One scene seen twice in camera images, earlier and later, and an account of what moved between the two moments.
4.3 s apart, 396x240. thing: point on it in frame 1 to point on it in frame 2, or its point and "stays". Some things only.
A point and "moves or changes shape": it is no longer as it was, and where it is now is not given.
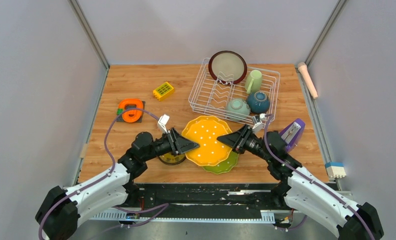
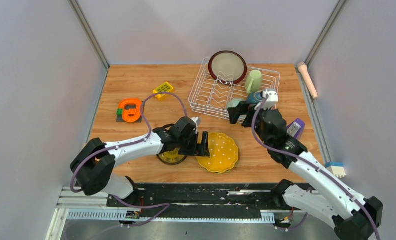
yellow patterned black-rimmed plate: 168,158 stays
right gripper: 237,140 to 234,113
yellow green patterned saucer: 169,159 stays
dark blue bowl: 258,102 stays
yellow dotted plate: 204,131 moves or changes shape
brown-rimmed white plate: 228,67 stays
